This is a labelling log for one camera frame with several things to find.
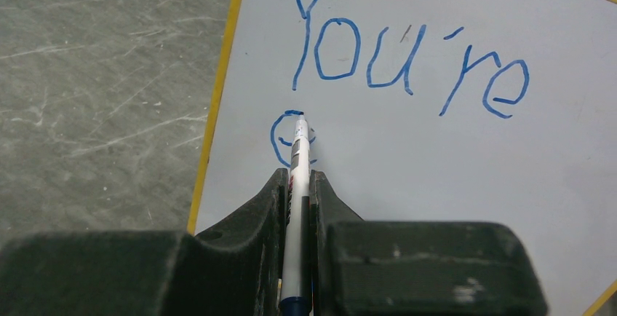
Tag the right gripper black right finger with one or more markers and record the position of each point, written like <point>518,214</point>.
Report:
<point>365,267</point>

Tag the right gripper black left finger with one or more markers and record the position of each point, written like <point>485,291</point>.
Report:
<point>231,268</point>

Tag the white blue whiteboard marker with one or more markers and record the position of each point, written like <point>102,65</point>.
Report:
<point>295,296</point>

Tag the yellow-framed whiteboard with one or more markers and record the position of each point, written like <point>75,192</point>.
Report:
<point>467,110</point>

